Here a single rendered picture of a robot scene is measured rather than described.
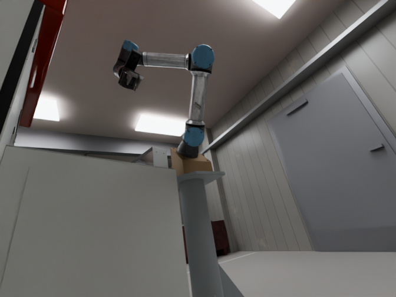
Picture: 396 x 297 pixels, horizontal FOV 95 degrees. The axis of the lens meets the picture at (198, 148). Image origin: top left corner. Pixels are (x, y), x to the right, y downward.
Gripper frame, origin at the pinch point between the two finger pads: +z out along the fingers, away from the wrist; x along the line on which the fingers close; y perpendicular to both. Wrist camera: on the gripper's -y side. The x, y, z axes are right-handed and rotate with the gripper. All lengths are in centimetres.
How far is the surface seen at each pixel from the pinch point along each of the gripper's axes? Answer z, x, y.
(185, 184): 7, -45, 46
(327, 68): -63, -258, -120
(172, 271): 46, -24, 62
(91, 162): 14.4, 9.4, 34.9
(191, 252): 34, -45, 70
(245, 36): -157, -172, -116
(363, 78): -15, -254, -112
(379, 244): 85, -267, 51
